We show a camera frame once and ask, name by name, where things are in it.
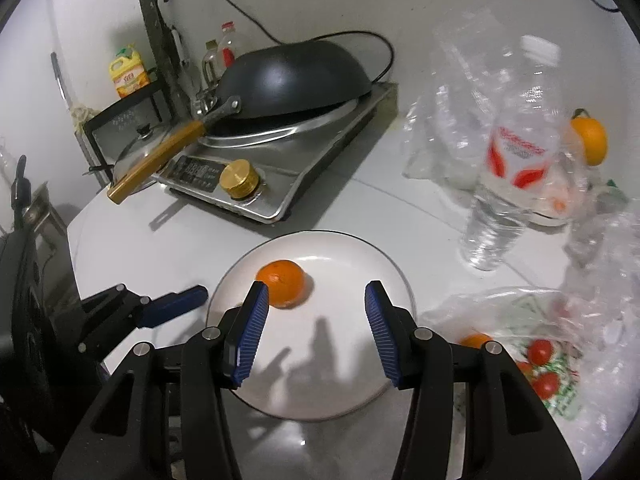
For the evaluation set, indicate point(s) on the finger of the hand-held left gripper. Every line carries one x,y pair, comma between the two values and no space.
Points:
175,302

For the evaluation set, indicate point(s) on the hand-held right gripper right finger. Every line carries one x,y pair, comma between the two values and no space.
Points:
380,335

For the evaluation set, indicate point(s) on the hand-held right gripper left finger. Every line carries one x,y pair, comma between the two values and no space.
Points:
252,327

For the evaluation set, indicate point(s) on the small orange mandarin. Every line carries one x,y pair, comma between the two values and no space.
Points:
475,341
287,280

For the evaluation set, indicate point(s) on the white plate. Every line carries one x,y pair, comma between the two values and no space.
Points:
325,310

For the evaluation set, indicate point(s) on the red cherry tomato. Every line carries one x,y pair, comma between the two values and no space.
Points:
525,367
541,351
546,385

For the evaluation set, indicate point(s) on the steel basin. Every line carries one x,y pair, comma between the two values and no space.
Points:
45,210

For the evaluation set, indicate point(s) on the brass stove knob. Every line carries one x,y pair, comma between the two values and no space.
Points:
239,176

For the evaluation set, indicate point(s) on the glass pot lid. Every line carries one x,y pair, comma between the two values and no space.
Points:
140,152

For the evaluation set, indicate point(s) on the steel stove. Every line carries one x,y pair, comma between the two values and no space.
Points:
310,160

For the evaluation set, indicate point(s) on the white bowl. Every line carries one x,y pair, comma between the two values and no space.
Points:
545,219

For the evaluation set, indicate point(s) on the beige knotted cloth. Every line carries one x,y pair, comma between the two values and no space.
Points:
80,117

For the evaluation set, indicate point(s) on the clear plastic water bottle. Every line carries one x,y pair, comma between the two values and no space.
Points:
520,155

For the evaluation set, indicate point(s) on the crumpled clear plastic bag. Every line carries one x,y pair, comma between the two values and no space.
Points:
605,285

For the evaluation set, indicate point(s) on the yellow oil bottle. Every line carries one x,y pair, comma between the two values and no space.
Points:
127,75

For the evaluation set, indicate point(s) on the clear bag of white grains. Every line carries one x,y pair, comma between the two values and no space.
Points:
450,110

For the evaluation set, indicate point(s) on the clear glass bottle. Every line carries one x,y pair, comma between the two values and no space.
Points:
210,65

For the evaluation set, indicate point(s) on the dark hanging utensil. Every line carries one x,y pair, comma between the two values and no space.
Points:
57,77

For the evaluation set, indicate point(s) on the clear bottle with red cap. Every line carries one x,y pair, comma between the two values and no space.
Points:
227,52

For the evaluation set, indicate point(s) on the white hanging utensil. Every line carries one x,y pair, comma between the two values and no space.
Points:
178,45

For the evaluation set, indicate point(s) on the green plastic item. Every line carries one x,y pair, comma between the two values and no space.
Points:
612,190

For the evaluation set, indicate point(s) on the large orange with stem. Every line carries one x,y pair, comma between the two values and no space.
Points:
592,140

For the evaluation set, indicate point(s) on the black hook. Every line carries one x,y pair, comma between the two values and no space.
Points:
161,2

